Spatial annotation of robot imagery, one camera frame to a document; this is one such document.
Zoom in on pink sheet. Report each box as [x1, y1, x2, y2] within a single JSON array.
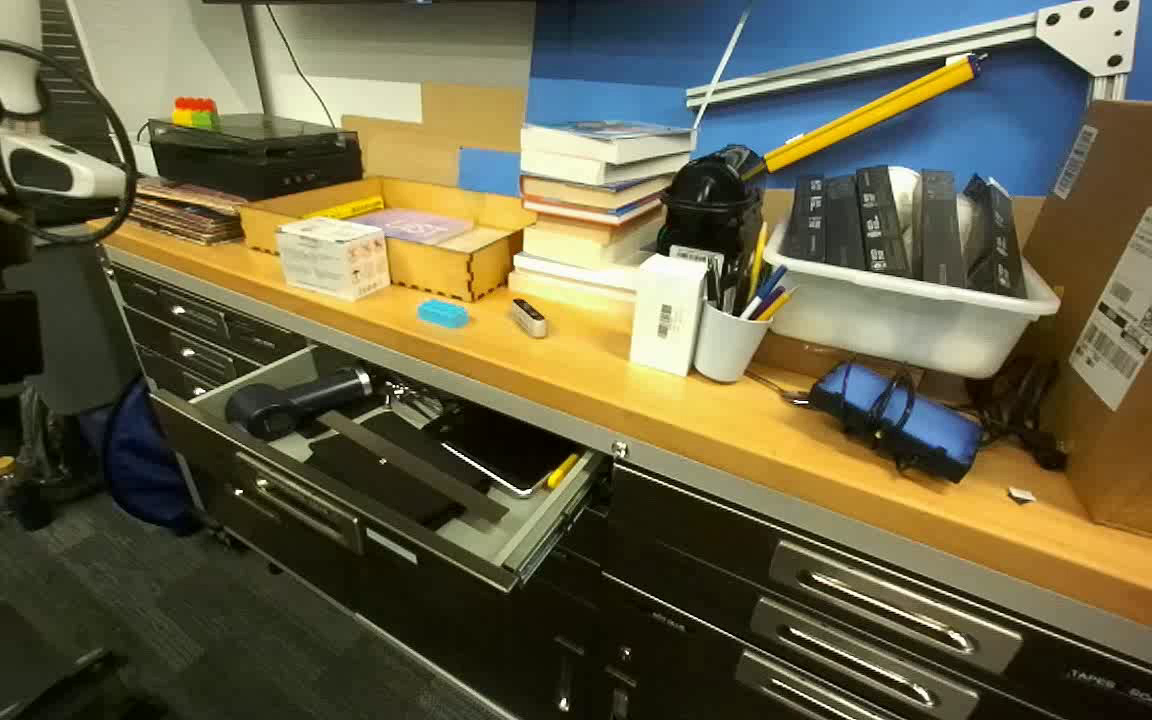
[[357, 204, 479, 253]]

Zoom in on black flat device box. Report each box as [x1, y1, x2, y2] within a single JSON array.
[[144, 112, 368, 204]]

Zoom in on white hardcover book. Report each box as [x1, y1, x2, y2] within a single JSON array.
[[514, 122, 695, 171]]

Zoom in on upright white box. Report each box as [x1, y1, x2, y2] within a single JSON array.
[[623, 253, 713, 380]]

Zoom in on aluminium rail with bracket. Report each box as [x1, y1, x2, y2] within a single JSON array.
[[682, 0, 1145, 112]]

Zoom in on grey metal pole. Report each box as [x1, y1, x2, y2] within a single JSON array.
[[236, 0, 280, 125]]

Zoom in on black tablet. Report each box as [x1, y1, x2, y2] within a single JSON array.
[[434, 404, 583, 500]]

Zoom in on thin white book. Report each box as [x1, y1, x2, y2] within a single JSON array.
[[514, 149, 688, 193]]

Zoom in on yellow bar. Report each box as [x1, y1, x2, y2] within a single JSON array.
[[761, 51, 982, 179]]

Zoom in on black hand tool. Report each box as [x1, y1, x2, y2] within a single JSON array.
[[224, 369, 376, 444]]

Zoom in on pens in cup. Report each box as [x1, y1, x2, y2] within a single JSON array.
[[731, 258, 794, 326]]

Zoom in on large cardboard box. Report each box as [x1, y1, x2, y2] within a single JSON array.
[[1010, 95, 1152, 562]]

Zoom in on white plastic cup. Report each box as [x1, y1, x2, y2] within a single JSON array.
[[688, 295, 776, 388]]

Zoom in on black cable bundle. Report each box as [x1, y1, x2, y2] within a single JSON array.
[[982, 356, 1076, 471]]

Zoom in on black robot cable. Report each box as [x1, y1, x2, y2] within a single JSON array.
[[0, 37, 144, 248]]

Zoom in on large cream book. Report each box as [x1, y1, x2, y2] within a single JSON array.
[[505, 248, 648, 322]]

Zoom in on black label printer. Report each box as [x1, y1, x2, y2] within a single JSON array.
[[655, 141, 771, 275]]

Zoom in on tan cover book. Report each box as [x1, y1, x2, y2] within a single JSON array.
[[519, 171, 673, 222]]

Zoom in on yellow pencil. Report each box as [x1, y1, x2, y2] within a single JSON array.
[[541, 447, 591, 497]]

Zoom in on long black flat bar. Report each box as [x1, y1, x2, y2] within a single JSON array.
[[315, 409, 512, 530]]

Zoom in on stack of dark notebooks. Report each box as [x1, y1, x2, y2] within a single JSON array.
[[131, 178, 250, 248]]

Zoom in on small white printed carton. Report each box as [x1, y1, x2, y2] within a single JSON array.
[[275, 214, 397, 304]]

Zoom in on colourful puzzle cube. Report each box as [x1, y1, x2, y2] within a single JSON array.
[[168, 92, 224, 138]]

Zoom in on black tool cabinet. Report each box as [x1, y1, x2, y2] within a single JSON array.
[[106, 258, 1152, 720]]

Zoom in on thick white book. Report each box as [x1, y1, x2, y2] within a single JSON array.
[[519, 214, 666, 269]]

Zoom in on dark blue bag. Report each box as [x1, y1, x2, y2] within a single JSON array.
[[94, 377, 205, 542]]

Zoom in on small blue block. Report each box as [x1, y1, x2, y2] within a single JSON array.
[[413, 295, 477, 337]]

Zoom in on shallow wooden tray box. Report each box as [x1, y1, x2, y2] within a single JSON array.
[[236, 171, 541, 310]]

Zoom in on open metal cabinet drawer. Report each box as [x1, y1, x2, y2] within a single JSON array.
[[152, 339, 607, 602]]

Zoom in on white plastic bin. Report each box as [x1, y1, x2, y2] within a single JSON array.
[[757, 196, 1063, 384]]

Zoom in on thin white rod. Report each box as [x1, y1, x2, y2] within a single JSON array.
[[682, 8, 757, 154]]

